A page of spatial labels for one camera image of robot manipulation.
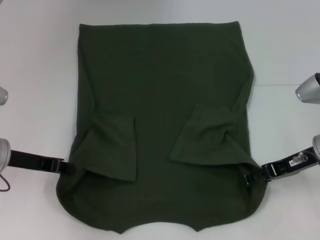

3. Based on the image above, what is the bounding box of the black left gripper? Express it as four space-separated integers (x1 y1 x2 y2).
6 148 78 174

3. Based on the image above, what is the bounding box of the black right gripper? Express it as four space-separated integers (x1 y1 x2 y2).
243 148 319 187

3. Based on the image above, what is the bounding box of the dark green shirt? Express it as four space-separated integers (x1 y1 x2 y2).
55 21 270 235

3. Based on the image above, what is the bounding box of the right gripper cable with connector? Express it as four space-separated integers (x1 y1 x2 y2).
298 151 311 163

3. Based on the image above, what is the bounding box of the gripper cable with connector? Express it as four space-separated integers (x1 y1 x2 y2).
0 172 12 193
298 151 311 163

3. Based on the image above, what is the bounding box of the left gripper cable with connector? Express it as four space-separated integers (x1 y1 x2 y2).
0 172 12 193

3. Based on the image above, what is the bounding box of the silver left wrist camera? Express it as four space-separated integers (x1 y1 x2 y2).
0 86 9 107

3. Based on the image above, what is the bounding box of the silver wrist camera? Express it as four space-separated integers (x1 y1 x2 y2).
294 72 320 104
0 86 9 107

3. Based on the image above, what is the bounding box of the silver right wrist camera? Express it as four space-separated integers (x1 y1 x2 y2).
294 72 320 104

